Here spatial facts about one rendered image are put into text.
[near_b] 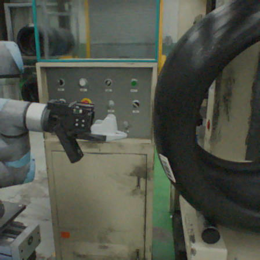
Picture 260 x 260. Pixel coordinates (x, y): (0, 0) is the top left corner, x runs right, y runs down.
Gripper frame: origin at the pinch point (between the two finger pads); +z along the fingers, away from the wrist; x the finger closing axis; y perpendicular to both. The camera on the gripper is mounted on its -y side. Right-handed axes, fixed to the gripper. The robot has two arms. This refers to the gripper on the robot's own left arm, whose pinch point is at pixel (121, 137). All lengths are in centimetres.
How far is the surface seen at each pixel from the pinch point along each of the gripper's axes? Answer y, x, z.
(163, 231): -108, 108, 31
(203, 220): -16.7, -6.0, 24.0
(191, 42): 25.6, -8.6, 12.4
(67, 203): -61, 55, -29
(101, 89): 1, 60, -17
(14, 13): 72, 1037, -568
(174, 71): 19.4, -9.2, 10.0
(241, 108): 7.2, 26.9, 37.1
